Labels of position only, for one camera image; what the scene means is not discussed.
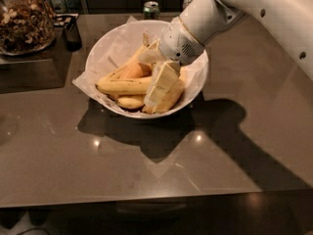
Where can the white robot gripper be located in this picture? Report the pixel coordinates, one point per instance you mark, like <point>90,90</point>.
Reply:
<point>178,45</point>

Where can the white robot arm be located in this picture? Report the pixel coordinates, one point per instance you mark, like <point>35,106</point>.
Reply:
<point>290,22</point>

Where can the orange-tinted banana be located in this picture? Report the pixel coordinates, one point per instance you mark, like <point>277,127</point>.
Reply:
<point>135,70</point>

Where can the front long yellow banana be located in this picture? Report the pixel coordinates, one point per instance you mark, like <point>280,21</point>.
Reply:
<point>127,86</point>

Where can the right curved yellow banana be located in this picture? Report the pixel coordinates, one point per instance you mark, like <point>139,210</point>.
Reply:
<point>170,99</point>

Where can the white bowl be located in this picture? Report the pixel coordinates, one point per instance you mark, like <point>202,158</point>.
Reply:
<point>199,82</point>

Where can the back yellow banana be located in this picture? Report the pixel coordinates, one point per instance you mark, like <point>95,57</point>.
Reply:
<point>134,58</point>

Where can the bottom short yellow banana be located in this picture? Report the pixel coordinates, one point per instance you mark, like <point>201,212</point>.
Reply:
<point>131,102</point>

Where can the white paper bowl liner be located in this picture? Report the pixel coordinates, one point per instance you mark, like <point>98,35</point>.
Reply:
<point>117,43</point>

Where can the green soda can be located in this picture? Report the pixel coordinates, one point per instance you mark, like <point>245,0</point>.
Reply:
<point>151,10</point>

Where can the dark raised counter tray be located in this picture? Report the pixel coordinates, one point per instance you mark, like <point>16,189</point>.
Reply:
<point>43,70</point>

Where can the glass jar of nuts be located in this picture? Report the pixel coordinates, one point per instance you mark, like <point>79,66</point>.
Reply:
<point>26,26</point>

